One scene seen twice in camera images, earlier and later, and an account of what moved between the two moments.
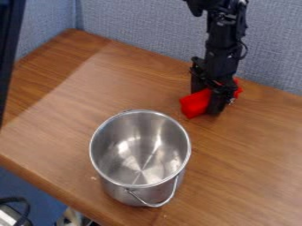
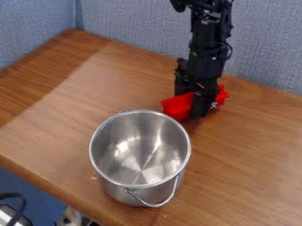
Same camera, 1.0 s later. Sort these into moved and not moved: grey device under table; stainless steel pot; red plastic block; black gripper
Moved: red plastic block; black gripper
Not moved: stainless steel pot; grey device under table
